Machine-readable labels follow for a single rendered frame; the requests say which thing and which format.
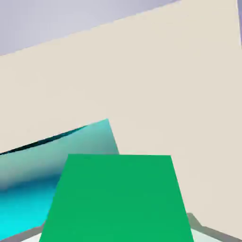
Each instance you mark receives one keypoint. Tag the small green cube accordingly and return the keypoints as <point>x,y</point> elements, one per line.
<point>117,198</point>

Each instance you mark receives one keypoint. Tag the large cyan box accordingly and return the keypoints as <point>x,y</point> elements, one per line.
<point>28,189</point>

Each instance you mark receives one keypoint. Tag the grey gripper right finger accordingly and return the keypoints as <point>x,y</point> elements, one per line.
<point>206,233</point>

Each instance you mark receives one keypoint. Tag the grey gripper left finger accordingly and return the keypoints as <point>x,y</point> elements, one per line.
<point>28,236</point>

